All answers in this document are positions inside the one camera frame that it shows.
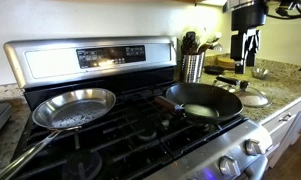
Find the black round dish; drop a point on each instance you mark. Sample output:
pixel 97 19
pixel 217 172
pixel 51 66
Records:
pixel 214 70

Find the perforated steel utensil holder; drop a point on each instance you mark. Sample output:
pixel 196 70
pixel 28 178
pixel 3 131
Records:
pixel 191 68

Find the under cabinet light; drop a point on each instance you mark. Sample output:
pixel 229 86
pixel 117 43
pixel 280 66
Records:
pixel 211 2

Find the black frying pan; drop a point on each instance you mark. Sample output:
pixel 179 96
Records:
pixel 206 100

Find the stainless steel gas stove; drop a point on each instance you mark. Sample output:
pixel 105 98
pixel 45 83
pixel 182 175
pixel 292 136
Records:
pixel 100 60

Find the silver stove knob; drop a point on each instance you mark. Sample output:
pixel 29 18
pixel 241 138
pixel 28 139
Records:
pixel 252 147
pixel 229 166

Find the small fluted metal bowl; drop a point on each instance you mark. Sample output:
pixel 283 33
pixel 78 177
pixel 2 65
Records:
pixel 260 73

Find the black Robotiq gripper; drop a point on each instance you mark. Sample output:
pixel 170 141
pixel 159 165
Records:
pixel 249 18

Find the stainless steel frying pan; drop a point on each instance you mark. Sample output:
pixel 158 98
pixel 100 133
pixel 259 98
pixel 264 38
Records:
pixel 73 108

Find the wooden spoon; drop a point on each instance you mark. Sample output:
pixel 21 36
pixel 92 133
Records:
pixel 205 46

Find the glass pot lid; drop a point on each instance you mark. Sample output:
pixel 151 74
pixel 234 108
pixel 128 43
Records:
pixel 253 98

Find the metal ladle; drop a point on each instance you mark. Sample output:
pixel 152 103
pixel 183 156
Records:
pixel 217 47

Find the round wooden board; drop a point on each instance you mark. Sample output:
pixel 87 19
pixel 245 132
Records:
pixel 225 62

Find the white counter cabinet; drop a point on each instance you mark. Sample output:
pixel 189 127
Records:
pixel 290 133

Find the black kitchen utensil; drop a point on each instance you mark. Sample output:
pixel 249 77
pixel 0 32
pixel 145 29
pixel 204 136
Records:
pixel 190 41

